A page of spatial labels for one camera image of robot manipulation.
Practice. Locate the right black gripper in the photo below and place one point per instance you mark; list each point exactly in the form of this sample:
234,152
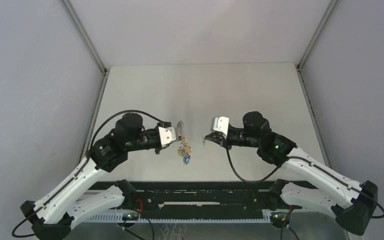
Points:
222,141

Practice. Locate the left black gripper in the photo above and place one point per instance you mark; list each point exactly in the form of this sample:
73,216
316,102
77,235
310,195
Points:
159,148

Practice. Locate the keyring with coloured keys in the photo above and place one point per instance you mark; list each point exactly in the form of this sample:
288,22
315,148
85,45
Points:
184,150

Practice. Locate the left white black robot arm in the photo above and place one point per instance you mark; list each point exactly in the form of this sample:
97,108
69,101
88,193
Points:
57,213

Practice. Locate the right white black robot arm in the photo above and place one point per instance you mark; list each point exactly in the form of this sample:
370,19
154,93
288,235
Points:
350,203

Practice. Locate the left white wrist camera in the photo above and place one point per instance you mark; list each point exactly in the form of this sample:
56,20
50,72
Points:
168,134

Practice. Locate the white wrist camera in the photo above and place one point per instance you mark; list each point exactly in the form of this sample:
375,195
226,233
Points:
168,134
220,124

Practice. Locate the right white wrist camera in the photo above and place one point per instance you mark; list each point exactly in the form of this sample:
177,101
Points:
220,124

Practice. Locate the left aluminium frame post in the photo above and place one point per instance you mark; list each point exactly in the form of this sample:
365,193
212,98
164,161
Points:
99,75

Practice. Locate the aluminium frame post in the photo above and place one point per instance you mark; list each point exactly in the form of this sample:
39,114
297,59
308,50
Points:
306,70
99,75

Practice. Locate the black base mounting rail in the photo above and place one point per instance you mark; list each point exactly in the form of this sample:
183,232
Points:
213,200

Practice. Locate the white slotted cable duct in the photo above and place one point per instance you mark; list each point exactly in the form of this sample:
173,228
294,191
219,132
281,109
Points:
112,217

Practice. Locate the right aluminium frame post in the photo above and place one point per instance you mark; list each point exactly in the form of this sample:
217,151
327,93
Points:
306,70

